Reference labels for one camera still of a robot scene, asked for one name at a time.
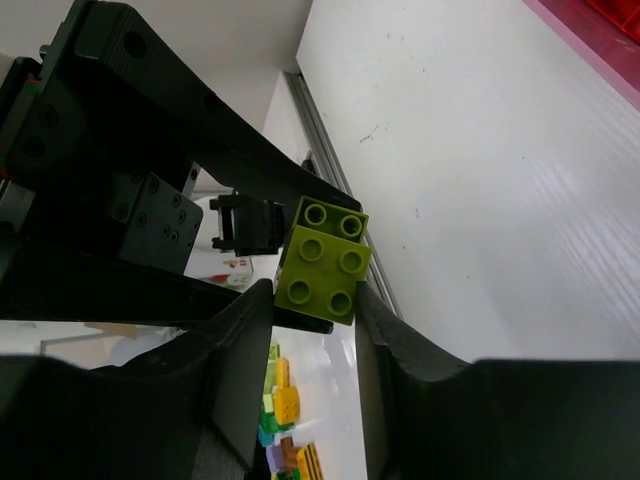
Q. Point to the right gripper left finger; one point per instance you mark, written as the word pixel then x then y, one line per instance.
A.
pixel 188 409

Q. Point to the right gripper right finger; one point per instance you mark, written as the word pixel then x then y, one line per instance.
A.
pixel 426 414

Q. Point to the large pink container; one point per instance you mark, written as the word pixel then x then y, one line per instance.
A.
pixel 604 33

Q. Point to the right aluminium rail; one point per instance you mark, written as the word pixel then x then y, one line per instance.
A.
pixel 329 169

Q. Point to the green square lego brick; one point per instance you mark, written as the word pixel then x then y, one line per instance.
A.
pixel 318 275

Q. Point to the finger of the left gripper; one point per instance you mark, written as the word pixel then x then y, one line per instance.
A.
pixel 215 305

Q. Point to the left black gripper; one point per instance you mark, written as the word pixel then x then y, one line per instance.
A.
pixel 96 222

